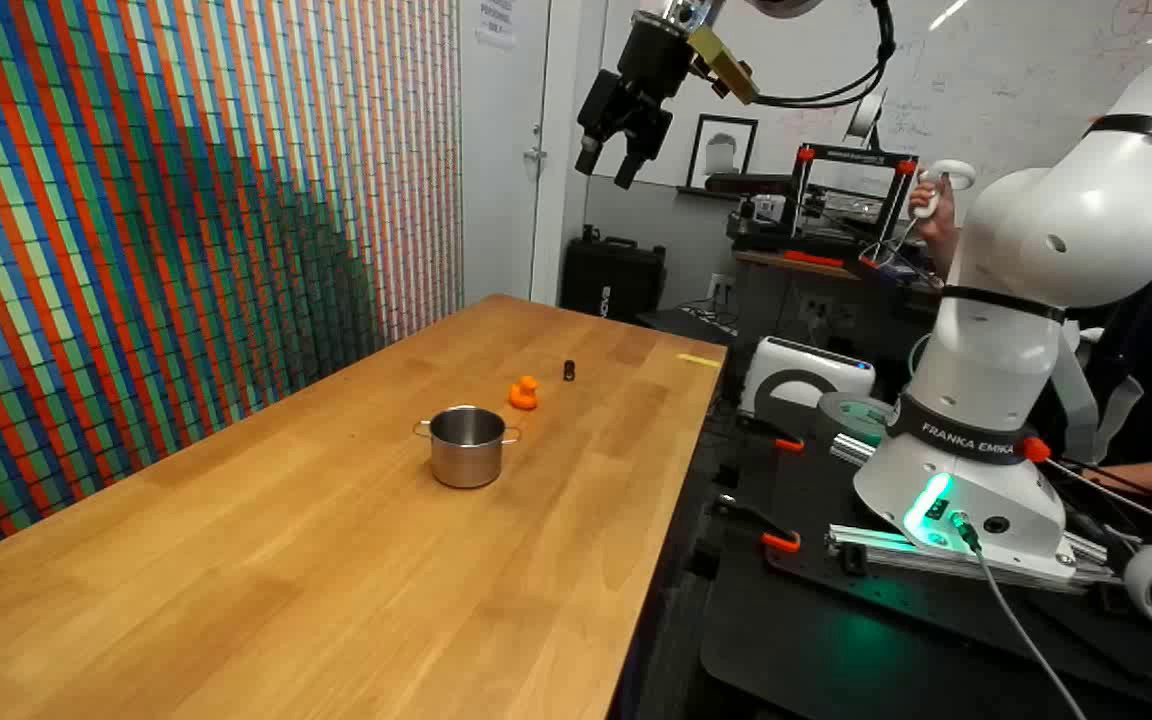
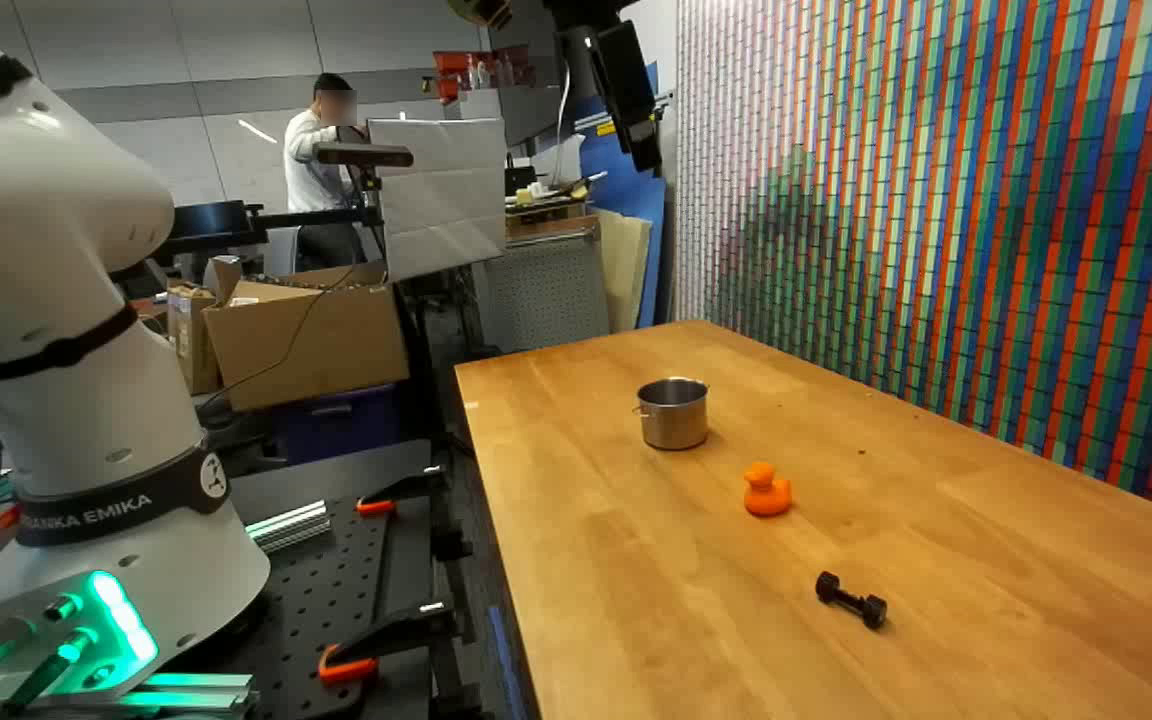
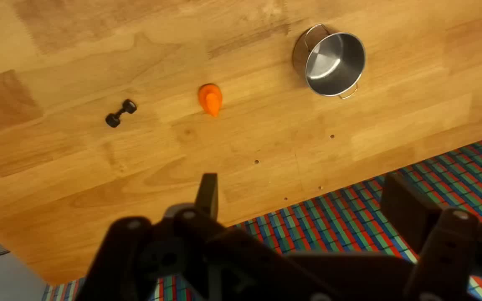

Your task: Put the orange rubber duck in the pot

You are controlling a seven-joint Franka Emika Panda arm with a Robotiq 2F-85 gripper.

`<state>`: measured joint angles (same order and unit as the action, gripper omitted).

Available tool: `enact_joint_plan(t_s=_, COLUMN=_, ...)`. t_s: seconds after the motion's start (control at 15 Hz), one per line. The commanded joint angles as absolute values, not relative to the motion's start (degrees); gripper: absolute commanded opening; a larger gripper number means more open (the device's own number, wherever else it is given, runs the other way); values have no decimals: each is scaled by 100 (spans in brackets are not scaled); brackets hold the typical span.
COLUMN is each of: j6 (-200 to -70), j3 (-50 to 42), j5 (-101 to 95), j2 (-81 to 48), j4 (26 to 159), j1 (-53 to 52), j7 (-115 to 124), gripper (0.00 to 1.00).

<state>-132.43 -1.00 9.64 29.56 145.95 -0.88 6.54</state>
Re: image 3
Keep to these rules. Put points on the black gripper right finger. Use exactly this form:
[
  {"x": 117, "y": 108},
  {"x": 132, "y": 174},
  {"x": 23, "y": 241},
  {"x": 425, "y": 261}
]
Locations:
[{"x": 418, "y": 215}]

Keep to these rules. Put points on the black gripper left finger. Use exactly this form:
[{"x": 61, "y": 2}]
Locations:
[{"x": 207, "y": 195}]

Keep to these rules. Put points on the small steel pot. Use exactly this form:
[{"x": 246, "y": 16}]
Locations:
[{"x": 329, "y": 61}]

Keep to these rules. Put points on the colourful striped woven mat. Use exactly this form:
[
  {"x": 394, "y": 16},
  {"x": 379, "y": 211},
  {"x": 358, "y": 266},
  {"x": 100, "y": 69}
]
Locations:
[{"x": 363, "y": 223}]

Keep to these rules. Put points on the small orange carrot toy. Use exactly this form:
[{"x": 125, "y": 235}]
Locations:
[{"x": 210, "y": 98}]

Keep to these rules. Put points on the small black dumbbell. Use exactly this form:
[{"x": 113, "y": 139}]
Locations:
[{"x": 120, "y": 113}]

